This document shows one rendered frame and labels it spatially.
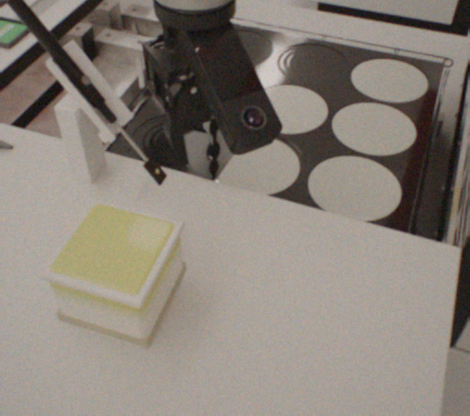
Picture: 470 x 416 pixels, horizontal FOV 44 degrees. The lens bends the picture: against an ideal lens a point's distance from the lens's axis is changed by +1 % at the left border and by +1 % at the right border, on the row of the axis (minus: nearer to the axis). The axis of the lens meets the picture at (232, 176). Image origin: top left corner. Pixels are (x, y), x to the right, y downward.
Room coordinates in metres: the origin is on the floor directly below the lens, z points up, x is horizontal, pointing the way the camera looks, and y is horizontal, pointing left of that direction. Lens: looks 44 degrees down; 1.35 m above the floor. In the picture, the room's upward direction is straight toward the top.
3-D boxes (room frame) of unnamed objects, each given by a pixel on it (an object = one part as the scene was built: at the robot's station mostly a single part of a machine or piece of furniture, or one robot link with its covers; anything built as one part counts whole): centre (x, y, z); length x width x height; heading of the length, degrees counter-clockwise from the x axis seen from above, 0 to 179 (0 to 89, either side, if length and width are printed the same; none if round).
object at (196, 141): (0.46, 0.05, 0.95); 0.06 x 0.03 x 0.09; 29
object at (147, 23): (0.81, 0.13, 0.89); 0.08 x 0.03 x 0.03; 69
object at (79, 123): (0.39, 0.12, 1.03); 0.06 x 0.04 x 0.13; 69
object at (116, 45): (0.73, 0.16, 0.89); 0.08 x 0.03 x 0.03; 69
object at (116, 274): (0.25, 0.08, 1.00); 0.07 x 0.07 x 0.07; 71
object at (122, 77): (0.66, 0.18, 0.87); 0.36 x 0.08 x 0.03; 159
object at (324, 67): (0.58, -0.07, 0.90); 0.34 x 0.34 x 0.01; 69
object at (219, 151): (0.47, 0.02, 0.95); 0.06 x 0.03 x 0.09; 29
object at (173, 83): (0.47, 0.04, 1.05); 0.09 x 0.08 x 0.12; 29
